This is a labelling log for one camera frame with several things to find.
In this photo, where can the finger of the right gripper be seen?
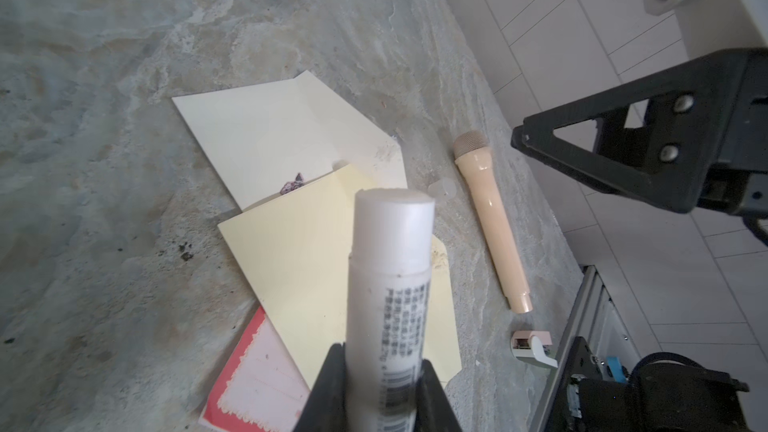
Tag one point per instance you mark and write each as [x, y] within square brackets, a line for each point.
[691, 136]

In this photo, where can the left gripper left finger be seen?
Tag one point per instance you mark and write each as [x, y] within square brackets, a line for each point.
[325, 406]

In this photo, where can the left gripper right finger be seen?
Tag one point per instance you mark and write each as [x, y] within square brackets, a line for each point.
[434, 412]

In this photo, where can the white glue stick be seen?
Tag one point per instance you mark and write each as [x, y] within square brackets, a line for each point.
[389, 279]

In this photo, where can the yellow envelope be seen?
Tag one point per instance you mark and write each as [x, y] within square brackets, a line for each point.
[293, 251]

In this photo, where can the cream white envelope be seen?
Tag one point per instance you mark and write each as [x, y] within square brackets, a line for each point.
[258, 138]

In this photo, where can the red bordered card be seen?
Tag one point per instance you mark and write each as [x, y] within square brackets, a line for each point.
[260, 388]

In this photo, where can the pink white tape dispenser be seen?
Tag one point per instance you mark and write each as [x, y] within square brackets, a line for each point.
[532, 347]

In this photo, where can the beige toy microphone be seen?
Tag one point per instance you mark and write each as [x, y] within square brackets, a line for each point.
[473, 157]

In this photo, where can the aluminium rail frame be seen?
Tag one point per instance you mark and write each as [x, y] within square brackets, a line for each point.
[582, 336]

